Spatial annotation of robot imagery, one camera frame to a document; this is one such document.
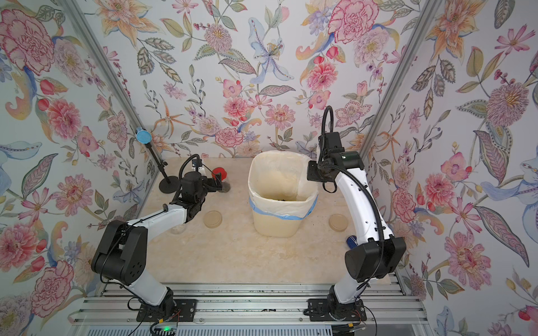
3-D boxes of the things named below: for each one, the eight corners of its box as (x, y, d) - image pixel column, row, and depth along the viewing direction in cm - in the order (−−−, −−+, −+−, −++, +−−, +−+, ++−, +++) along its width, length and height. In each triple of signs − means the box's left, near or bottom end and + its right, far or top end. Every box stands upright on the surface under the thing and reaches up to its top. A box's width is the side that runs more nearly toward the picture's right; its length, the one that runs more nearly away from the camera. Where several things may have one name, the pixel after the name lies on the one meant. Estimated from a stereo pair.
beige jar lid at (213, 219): (203, 228, 97) (201, 225, 95) (206, 213, 102) (205, 210, 100) (221, 228, 97) (220, 226, 95) (223, 213, 102) (222, 210, 100)
